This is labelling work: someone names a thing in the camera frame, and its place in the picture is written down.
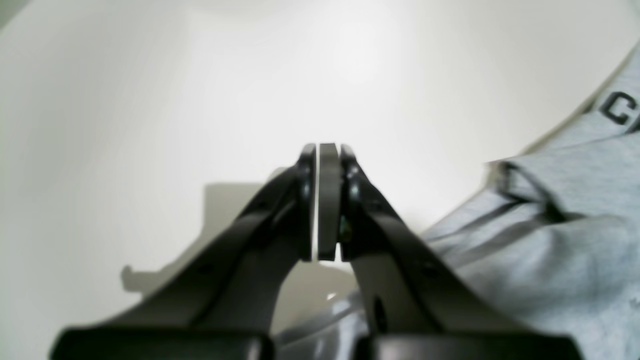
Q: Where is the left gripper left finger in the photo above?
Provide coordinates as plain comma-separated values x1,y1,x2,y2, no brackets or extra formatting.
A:
50,144,317,360

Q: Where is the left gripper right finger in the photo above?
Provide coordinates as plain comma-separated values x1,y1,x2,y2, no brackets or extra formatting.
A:
318,143,582,360

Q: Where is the grey T-shirt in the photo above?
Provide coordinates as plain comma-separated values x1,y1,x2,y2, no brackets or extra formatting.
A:
272,35,640,360

